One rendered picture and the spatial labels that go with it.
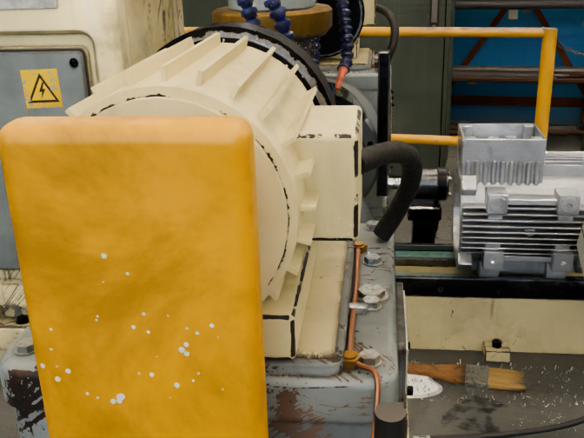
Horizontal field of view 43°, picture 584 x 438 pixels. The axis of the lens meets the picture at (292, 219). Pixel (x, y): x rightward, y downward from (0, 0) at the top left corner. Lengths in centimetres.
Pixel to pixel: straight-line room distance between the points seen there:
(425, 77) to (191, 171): 387
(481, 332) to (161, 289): 89
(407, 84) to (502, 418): 327
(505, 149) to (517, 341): 31
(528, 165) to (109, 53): 62
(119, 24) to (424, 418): 68
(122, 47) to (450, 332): 66
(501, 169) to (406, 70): 309
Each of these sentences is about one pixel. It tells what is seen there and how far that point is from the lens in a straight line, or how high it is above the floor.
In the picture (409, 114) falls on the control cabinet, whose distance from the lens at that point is 426.
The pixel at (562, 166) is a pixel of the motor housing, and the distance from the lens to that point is 118.
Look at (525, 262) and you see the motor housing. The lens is 122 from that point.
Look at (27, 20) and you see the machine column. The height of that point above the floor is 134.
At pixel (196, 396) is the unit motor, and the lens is 43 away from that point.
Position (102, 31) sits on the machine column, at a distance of 103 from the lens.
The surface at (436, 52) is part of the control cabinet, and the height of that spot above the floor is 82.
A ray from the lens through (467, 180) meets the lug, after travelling 114.
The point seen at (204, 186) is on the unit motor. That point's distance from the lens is 37.
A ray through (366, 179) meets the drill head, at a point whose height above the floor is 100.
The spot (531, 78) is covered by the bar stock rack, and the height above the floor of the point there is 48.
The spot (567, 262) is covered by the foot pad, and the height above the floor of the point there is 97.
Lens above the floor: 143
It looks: 21 degrees down
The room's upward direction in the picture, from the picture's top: 2 degrees counter-clockwise
